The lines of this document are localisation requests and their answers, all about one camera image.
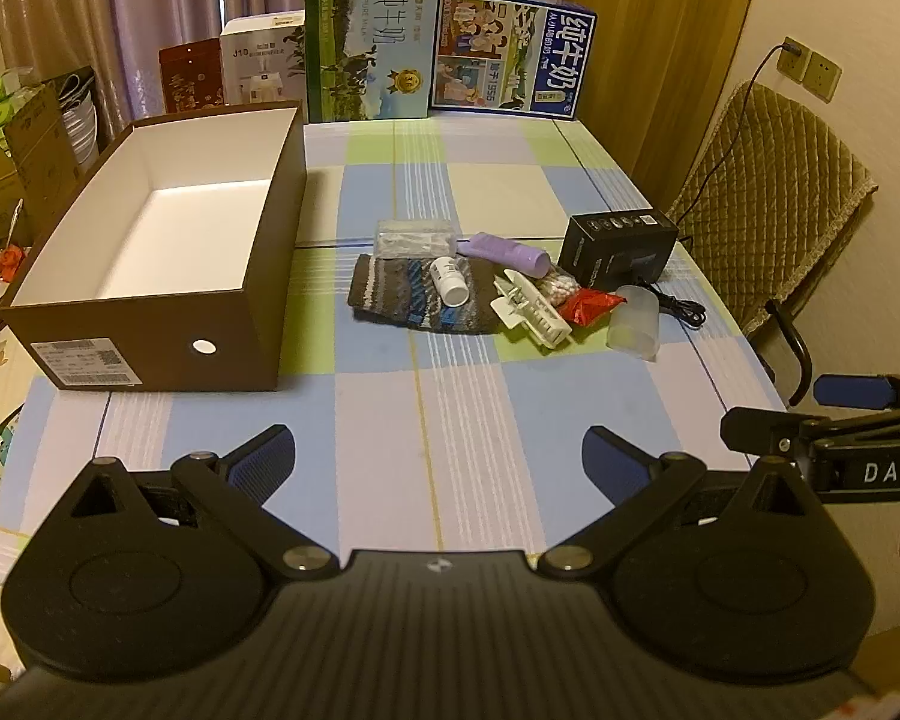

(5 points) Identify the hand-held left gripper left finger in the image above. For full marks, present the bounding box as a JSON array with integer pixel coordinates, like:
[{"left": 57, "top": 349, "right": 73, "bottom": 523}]
[{"left": 41, "top": 425, "right": 340, "bottom": 580}]

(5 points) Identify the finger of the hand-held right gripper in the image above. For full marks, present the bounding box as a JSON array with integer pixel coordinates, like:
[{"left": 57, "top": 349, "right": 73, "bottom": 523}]
[
  {"left": 814, "top": 370, "right": 900, "bottom": 412},
  {"left": 722, "top": 407, "right": 833, "bottom": 458}
]

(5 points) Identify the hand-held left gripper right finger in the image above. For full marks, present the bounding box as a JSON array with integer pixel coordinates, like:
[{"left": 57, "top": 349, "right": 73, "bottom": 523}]
[{"left": 538, "top": 426, "right": 833, "bottom": 580}]

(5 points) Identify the white hair claw clip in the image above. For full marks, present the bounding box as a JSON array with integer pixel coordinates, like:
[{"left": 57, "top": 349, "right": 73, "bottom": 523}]
[{"left": 491, "top": 270, "right": 573, "bottom": 350}]

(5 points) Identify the cotton swab bag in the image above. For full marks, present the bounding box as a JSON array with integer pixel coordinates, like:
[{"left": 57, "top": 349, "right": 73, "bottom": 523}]
[{"left": 536, "top": 272, "right": 582, "bottom": 308}]

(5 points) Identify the striped knitted cloth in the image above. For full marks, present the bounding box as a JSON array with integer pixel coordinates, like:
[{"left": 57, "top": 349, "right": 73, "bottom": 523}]
[{"left": 349, "top": 253, "right": 507, "bottom": 335}]

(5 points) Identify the black product box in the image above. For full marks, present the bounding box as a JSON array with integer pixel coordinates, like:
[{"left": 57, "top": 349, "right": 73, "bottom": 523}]
[{"left": 557, "top": 206, "right": 680, "bottom": 291}]

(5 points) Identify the purple tube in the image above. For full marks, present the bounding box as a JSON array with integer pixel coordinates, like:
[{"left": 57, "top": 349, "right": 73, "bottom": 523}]
[{"left": 457, "top": 232, "right": 550, "bottom": 276}]

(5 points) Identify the brown cardboard box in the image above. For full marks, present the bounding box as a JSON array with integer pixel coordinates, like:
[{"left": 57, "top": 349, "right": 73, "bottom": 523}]
[{"left": 0, "top": 101, "right": 306, "bottom": 392}]

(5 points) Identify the translucent plastic cup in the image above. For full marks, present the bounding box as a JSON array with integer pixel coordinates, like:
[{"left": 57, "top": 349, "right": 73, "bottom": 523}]
[{"left": 607, "top": 285, "right": 659, "bottom": 359}]

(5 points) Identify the red snack packet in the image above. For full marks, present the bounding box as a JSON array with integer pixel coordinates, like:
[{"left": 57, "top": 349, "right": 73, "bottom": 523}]
[{"left": 559, "top": 289, "right": 626, "bottom": 327}]

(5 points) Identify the chair with quilted cover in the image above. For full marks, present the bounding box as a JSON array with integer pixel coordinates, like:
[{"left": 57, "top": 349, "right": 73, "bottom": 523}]
[{"left": 664, "top": 82, "right": 878, "bottom": 406}]

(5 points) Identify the white pill bottle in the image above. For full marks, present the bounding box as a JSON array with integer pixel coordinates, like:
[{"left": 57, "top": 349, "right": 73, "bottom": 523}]
[{"left": 430, "top": 256, "right": 468, "bottom": 306}]

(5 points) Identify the clear zip bag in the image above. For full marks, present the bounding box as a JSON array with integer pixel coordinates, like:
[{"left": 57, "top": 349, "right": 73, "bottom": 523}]
[{"left": 375, "top": 220, "right": 458, "bottom": 260}]

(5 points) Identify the open tan cardboard carton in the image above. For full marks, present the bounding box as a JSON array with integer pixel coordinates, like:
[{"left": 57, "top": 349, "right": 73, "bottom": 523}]
[{"left": 0, "top": 67, "right": 95, "bottom": 248}]

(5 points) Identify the white bucket in black bag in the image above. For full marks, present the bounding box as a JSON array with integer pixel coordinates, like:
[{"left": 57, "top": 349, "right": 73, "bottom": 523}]
[{"left": 60, "top": 75, "right": 98, "bottom": 166}]

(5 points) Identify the dark red gift box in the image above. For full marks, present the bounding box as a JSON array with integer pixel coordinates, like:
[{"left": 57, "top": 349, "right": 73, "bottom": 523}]
[{"left": 159, "top": 39, "right": 226, "bottom": 115}]

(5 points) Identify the white humidifier box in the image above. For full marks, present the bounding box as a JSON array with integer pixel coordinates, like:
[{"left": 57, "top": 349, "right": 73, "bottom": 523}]
[{"left": 220, "top": 11, "right": 306, "bottom": 106}]

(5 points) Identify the blue milk carton box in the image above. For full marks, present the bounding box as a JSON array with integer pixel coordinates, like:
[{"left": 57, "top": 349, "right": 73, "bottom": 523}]
[{"left": 429, "top": 0, "right": 597, "bottom": 119}]

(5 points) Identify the green milk carton box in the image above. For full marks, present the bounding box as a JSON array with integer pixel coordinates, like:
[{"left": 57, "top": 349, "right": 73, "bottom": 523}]
[{"left": 304, "top": 0, "right": 442, "bottom": 125}]

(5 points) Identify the black coiled cable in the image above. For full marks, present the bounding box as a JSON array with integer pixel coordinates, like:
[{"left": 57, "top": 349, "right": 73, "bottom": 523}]
[{"left": 630, "top": 277, "right": 710, "bottom": 331}]

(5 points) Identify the beige wall socket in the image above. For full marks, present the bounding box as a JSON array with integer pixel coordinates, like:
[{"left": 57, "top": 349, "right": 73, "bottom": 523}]
[
  {"left": 780, "top": 36, "right": 815, "bottom": 83},
  {"left": 805, "top": 51, "right": 843, "bottom": 102}
]

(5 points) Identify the black power cable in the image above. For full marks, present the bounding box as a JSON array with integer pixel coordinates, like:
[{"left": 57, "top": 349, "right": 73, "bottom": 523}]
[{"left": 675, "top": 41, "right": 796, "bottom": 241}]

